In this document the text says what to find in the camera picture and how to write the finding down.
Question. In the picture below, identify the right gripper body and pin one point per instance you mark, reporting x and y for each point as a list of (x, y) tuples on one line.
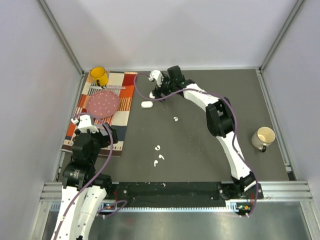
[(166, 89)]

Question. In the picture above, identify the white charging case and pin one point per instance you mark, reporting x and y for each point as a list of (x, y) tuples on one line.
[(151, 95), (146, 104)]

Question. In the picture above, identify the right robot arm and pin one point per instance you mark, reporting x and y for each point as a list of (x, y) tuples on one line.
[(220, 120)]

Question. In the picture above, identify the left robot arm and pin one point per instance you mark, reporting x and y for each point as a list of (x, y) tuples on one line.
[(83, 188)]

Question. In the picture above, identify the closed white charging case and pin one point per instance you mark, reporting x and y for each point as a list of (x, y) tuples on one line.
[(146, 104)]

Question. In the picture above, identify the patchwork orange placemat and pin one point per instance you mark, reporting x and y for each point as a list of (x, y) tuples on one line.
[(124, 83)]

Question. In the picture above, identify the pink polka dot plate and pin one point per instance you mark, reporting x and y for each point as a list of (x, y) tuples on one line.
[(103, 104)]

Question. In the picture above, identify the yellow mug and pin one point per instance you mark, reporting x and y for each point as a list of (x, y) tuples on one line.
[(99, 75)]

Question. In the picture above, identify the cream dotted mug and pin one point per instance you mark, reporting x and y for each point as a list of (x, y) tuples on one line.
[(262, 138)]

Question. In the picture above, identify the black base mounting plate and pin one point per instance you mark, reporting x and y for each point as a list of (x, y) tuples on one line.
[(179, 194)]

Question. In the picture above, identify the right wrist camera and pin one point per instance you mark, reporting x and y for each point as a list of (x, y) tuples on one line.
[(157, 77)]

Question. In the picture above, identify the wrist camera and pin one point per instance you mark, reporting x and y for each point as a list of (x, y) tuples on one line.
[(85, 124), (157, 77)]

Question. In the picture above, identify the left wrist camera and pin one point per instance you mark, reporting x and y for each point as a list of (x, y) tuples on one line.
[(85, 124)]

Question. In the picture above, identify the white cable duct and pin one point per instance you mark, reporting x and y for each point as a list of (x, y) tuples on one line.
[(107, 208)]

